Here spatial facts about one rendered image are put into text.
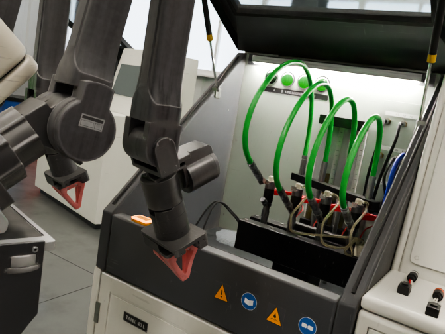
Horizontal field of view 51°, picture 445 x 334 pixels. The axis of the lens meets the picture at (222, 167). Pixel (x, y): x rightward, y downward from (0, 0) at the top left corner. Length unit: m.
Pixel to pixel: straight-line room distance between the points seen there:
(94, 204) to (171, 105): 3.40
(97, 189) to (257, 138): 2.56
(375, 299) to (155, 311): 0.55
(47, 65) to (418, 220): 0.87
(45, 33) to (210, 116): 0.65
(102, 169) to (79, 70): 3.36
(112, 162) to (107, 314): 2.72
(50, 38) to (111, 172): 3.00
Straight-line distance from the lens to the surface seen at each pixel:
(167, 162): 0.68
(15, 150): 0.58
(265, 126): 1.59
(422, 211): 1.15
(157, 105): 0.66
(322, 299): 0.97
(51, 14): 1.06
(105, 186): 4.00
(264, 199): 1.24
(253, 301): 1.04
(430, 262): 1.14
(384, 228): 1.05
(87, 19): 0.62
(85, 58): 0.61
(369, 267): 1.00
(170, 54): 0.67
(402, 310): 0.93
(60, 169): 1.10
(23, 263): 0.76
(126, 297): 1.28
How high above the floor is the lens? 1.31
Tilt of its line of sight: 9 degrees down
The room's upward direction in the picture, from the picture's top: 9 degrees clockwise
